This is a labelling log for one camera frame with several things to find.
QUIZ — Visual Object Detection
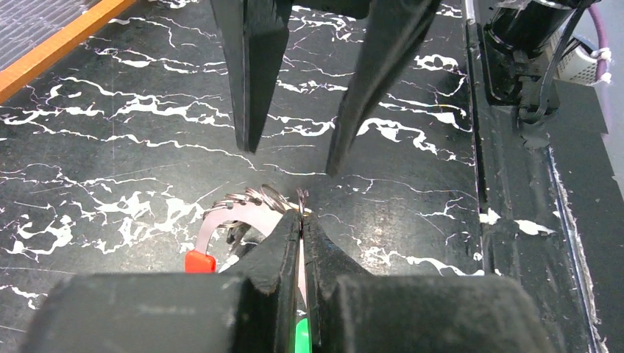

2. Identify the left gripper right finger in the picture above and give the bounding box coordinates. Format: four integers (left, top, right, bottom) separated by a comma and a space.
302, 215, 554, 352

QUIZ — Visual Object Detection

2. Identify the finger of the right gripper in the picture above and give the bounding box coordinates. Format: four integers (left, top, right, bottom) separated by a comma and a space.
210, 0, 292, 153
326, 0, 441, 177

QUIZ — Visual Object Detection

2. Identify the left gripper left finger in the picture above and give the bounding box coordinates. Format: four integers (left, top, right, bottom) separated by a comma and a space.
20, 211, 302, 352

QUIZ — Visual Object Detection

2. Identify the green tag key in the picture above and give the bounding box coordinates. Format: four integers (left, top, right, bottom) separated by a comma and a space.
294, 318, 312, 353

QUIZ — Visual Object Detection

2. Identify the metal key organizer ring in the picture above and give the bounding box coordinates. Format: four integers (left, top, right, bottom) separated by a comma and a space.
184, 184, 313, 275

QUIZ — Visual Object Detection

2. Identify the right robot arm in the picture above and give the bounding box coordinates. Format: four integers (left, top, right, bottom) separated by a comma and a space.
210, 1, 591, 176

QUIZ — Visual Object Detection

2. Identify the orange wooden shelf rack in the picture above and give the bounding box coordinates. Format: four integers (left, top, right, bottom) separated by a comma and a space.
1, 0, 135, 101

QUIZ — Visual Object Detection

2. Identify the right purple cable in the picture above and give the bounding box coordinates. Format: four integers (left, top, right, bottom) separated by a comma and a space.
587, 4, 613, 84

